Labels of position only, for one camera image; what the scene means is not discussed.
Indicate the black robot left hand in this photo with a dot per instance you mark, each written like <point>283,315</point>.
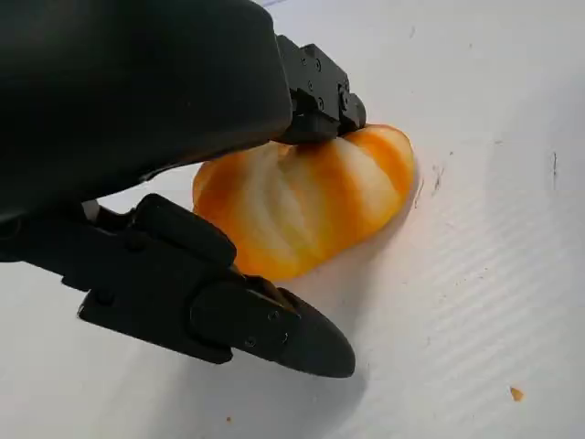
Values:
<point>137,91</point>

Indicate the small orange bread crumb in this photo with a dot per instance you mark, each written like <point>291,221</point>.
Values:
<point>517,393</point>

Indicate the orange and white bread roll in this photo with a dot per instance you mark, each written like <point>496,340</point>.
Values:
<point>320,206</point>

